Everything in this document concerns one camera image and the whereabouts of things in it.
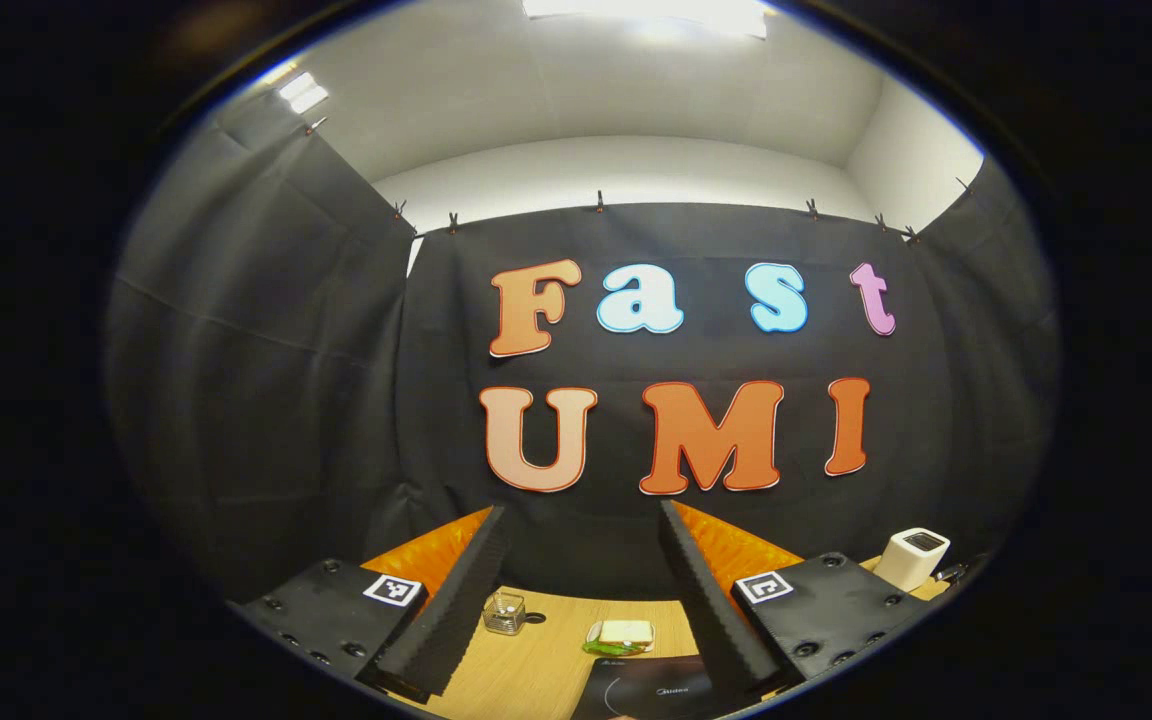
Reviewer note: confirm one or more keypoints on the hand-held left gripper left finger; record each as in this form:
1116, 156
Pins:
456, 610

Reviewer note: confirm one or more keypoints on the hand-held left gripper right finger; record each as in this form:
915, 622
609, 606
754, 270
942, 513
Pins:
706, 610

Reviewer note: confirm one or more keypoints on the black induction cooktop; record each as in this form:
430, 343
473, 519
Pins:
646, 690

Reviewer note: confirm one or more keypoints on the small white plate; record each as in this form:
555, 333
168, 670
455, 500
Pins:
601, 648

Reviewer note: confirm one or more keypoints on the white toaster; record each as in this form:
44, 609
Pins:
908, 565

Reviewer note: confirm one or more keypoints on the row of black cloth clips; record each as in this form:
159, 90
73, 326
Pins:
453, 222

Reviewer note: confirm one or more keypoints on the small ceiling light panel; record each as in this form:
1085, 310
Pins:
303, 92

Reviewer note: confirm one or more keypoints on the large ceiling light panel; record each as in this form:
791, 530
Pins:
646, 12

